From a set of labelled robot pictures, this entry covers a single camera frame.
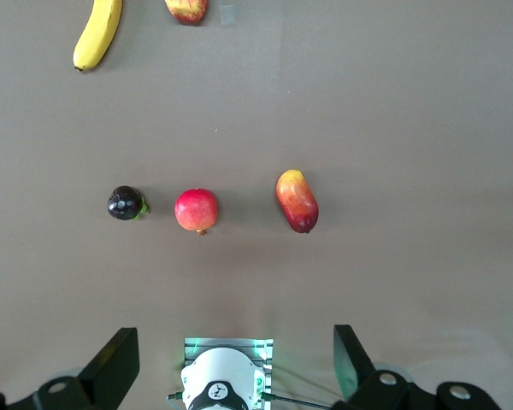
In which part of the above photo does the dark purple eggplant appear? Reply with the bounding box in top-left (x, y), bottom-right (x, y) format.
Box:
top-left (106, 184), bottom-right (150, 222)

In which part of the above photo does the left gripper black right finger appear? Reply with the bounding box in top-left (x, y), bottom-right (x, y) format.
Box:
top-left (333, 324), bottom-right (504, 410)

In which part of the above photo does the yellow banana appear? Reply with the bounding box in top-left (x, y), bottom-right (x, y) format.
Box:
top-left (72, 0), bottom-right (124, 73)

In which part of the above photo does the red yellow mango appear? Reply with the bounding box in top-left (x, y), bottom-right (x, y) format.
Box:
top-left (275, 168), bottom-right (320, 235)

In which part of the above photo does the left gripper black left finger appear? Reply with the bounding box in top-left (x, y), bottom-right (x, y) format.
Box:
top-left (0, 327), bottom-right (140, 410)

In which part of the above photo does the red yellow apple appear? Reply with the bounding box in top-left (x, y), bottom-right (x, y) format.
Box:
top-left (164, 0), bottom-right (209, 26)

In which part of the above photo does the red pomegranate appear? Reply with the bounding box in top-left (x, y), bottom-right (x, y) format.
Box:
top-left (174, 187), bottom-right (220, 237)

